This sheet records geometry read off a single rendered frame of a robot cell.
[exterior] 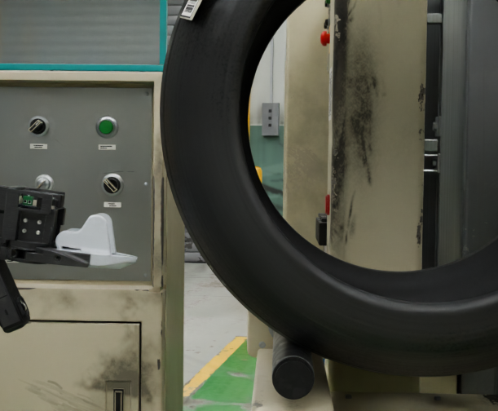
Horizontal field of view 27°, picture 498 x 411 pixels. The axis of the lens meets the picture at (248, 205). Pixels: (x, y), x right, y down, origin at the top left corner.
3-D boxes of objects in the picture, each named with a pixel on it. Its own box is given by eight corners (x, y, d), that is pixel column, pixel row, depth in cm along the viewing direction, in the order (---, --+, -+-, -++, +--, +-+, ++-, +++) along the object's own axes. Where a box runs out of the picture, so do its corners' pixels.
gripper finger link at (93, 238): (138, 221, 115) (57, 210, 115) (131, 273, 115) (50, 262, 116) (141, 219, 118) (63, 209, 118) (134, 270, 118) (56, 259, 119)
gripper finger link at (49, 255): (88, 255, 114) (11, 245, 114) (86, 268, 114) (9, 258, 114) (95, 251, 119) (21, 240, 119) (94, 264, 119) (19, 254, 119)
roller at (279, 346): (291, 300, 141) (313, 324, 141) (266, 321, 141) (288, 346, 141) (295, 348, 106) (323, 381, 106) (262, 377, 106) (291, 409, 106)
